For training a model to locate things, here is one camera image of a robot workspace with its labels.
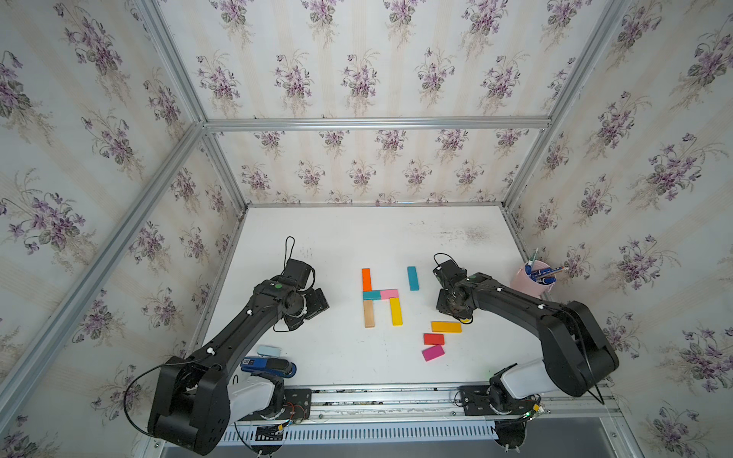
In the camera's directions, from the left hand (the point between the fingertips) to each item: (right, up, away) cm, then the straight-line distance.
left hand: (321, 312), depth 83 cm
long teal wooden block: (+30, +8, +15) cm, 34 cm away
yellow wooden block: (+23, -2, +6) cm, 24 cm away
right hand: (+40, -1, +7) cm, 41 cm away
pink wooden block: (+21, +3, +10) cm, 23 cm away
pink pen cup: (+63, +8, +5) cm, 64 cm away
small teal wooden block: (+15, +3, +10) cm, 18 cm away
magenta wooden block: (+33, -11, -1) cm, 35 cm away
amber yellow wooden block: (+38, -5, +3) cm, 39 cm away
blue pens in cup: (+69, +10, +5) cm, 70 cm away
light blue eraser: (-15, -10, -2) cm, 18 cm away
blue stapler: (-14, -14, -4) cm, 20 cm away
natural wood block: (+14, -2, +7) cm, 16 cm away
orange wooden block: (+13, +7, +14) cm, 21 cm away
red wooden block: (+34, -8, +1) cm, 35 cm away
